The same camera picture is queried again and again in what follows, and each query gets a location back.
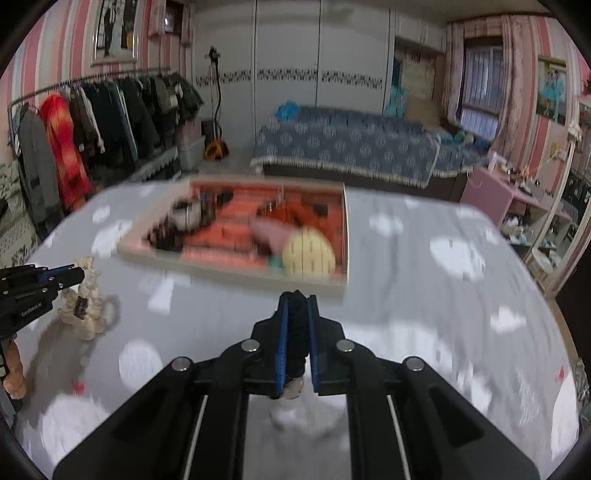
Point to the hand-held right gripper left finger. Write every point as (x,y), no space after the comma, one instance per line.
(281,350)

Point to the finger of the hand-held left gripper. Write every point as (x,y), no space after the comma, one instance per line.
(69,279)
(57,271)

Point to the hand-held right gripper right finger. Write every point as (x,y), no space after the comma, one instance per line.
(315,350)

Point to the cream scrunchie with bow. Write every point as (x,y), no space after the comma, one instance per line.
(87,323)

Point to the beige jewelry tray orange lining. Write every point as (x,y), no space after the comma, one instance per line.
(221,270)

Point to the black hair claw clip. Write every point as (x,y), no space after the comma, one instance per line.
(164,240)

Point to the watch with beige band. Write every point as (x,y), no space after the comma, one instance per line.
(187,213)

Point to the person's left hand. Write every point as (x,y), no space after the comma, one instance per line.
(14,369)

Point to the row of hanging clothes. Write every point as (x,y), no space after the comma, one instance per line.
(115,120)

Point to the metal clothes rack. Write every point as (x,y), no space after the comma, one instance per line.
(55,87)

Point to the garment steamer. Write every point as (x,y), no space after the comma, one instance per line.
(216,143)

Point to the bed with blue patterned cover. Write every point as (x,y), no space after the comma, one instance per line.
(360,143)

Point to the pink desk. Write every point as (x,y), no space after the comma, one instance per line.
(489,194)

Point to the teal cloth bundle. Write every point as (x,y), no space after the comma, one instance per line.
(287,110)

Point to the teal hanging cloth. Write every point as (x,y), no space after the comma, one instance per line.
(396,92)

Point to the white framed mirror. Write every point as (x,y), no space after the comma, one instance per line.
(561,221)

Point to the white wardrobe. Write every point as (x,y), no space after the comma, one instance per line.
(286,41)

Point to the window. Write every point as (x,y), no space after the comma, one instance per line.
(482,87)

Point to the pink striped curtain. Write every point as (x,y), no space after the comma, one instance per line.
(517,92)

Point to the framed wall poster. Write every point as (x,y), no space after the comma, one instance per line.
(114,32)

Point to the teal figure wall poster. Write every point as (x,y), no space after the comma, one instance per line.
(551,92)

